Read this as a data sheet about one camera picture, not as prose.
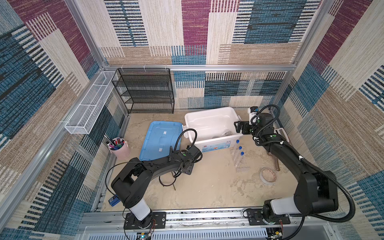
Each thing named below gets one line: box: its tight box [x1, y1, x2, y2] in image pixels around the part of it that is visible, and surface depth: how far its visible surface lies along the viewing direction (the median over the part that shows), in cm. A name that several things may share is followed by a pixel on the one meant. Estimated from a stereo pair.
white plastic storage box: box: [182, 107, 243, 153], surface depth 101 cm
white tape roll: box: [259, 167, 277, 185], surface depth 89 cm
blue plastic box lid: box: [139, 121, 183, 161], surface depth 107 cm
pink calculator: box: [274, 127, 290, 143], surface depth 104 cm
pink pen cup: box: [109, 136, 131, 160], surface depth 91 cm
